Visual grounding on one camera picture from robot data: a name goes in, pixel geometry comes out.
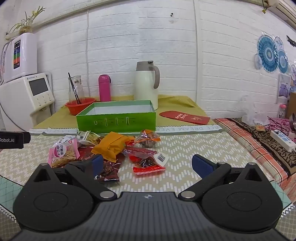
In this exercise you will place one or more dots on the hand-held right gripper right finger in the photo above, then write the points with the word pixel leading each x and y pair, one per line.
pixel 200 167

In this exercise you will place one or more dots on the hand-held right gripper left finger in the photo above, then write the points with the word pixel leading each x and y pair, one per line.
pixel 98 163

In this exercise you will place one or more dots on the dark red snack packet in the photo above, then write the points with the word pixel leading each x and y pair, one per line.
pixel 110 170

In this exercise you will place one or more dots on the orange snack packet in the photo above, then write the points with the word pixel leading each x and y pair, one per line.
pixel 111 144

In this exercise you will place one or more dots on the clear packet of yellow snacks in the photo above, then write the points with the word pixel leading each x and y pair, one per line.
pixel 91 138

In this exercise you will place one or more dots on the pink snack packet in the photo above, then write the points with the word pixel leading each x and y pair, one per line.
pixel 63 150

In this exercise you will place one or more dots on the green cardboard box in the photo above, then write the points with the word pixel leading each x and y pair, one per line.
pixel 115 122

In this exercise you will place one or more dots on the red sausage stick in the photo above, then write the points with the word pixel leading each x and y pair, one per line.
pixel 141 151

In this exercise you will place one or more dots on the red packet with white label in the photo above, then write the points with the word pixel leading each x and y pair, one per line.
pixel 148 170

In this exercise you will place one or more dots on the clear orange candy packet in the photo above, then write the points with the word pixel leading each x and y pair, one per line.
pixel 148 139

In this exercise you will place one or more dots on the beige chevron table mat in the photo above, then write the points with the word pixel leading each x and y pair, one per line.
pixel 185 148

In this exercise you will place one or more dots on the white appliance with screen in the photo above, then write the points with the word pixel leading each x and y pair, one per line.
pixel 18 104

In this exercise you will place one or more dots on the plaid blanket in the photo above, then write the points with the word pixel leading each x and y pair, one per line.
pixel 240 139

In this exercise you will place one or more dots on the red envelope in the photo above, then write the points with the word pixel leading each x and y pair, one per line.
pixel 185 117

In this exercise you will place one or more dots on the yellow tablecloth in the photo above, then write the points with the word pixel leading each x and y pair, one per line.
pixel 64 120

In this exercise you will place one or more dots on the red plastic bowl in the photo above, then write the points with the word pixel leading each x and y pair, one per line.
pixel 78 109

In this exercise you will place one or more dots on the dark patterned cloth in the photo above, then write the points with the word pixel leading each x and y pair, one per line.
pixel 272 151

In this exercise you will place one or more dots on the pink thermos bottle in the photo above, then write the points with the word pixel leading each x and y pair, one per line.
pixel 104 89

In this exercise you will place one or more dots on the clear plastic bag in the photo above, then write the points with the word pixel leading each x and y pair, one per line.
pixel 253 113

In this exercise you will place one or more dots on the glass carafe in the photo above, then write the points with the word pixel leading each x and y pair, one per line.
pixel 80 88

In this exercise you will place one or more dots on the white water purifier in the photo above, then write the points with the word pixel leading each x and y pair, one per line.
pixel 25 58

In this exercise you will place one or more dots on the white power strip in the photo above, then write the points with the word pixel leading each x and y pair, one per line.
pixel 283 140

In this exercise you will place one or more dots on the white thermos jug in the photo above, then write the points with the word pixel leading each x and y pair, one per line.
pixel 145 90

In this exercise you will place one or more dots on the pink baby bottle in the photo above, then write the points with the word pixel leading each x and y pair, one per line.
pixel 282 111

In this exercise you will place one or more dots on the potted green plant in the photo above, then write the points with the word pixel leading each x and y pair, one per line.
pixel 25 22

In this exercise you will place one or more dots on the blue paper fan decoration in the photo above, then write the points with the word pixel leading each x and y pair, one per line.
pixel 268 53

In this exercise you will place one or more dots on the white air conditioner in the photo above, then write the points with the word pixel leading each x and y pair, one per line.
pixel 284 10

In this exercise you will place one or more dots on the wall picture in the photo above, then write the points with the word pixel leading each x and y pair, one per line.
pixel 284 88

